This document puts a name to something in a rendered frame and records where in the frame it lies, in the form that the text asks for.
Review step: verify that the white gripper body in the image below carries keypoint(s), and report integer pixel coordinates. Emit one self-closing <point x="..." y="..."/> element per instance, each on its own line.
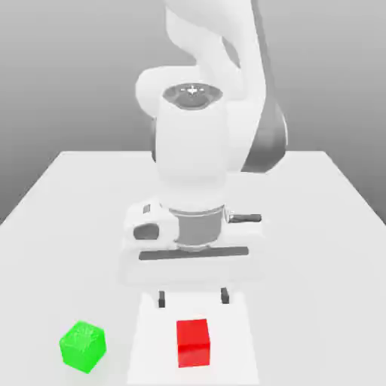
<point x="193" y="270"/>

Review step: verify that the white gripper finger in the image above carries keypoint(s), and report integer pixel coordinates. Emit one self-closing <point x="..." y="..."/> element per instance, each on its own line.
<point x="161" y="298"/>
<point x="224" y="295"/>

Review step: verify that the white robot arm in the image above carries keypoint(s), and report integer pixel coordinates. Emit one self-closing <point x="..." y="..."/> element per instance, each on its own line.
<point x="190" y="144"/>

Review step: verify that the small red cube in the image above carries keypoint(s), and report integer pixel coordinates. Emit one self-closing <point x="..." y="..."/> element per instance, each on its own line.
<point x="193" y="340"/>

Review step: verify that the small green cube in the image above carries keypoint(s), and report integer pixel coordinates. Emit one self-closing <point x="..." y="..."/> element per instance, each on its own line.
<point x="83" y="346"/>

